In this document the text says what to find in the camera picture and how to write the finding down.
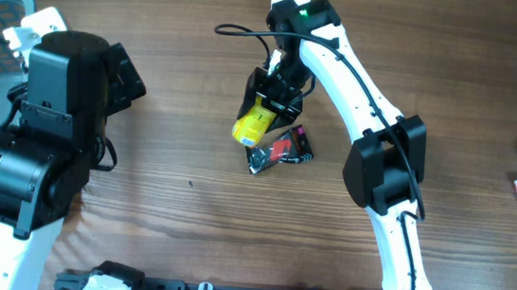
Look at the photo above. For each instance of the hex wrench set package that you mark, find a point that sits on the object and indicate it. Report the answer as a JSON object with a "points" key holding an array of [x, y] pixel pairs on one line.
{"points": [[293, 146]]}

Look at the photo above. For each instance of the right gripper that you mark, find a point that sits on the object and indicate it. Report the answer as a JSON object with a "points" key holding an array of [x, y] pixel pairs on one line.
{"points": [[258, 81]]}

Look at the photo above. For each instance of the yellow candy canister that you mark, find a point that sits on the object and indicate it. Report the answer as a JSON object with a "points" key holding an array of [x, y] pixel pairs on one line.
{"points": [[251, 127]]}

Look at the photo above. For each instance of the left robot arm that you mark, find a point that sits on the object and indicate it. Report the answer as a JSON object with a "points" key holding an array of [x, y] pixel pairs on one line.
{"points": [[52, 139]]}

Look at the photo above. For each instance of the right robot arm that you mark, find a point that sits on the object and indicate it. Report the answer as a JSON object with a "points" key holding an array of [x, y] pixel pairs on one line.
{"points": [[385, 164]]}

